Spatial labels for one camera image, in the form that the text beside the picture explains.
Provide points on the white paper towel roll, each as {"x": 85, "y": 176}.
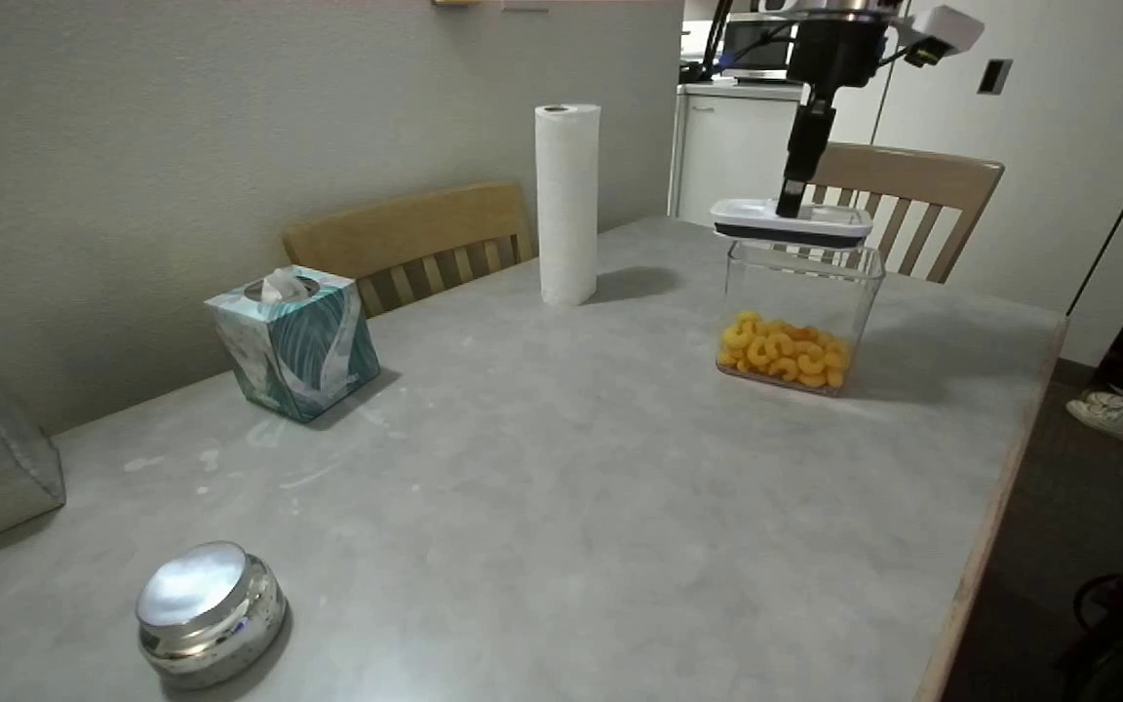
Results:
{"x": 566, "y": 156}

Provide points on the small silver metal bowl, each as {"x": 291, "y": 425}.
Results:
{"x": 209, "y": 615}

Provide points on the white container lid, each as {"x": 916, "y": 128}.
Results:
{"x": 803, "y": 226}

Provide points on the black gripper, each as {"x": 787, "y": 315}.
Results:
{"x": 828, "y": 53}

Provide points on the wooden chair right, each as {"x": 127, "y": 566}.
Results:
{"x": 414, "y": 247}

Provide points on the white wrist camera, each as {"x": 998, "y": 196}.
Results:
{"x": 942, "y": 33}

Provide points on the yellow snack pieces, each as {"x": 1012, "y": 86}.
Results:
{"x": 781, "y": 352}

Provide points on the teal tissue box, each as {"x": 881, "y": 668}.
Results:
{"x": 297, "y": 339}

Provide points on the clear plastic food container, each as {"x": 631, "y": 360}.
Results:
{"x": 819, "y": 285}

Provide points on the wooden chair left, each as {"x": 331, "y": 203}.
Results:
{"x": 921, "y": 203}

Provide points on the wooden chair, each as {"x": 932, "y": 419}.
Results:
{"x": 414, "y": 247}
{"x": 921, "y": 203}

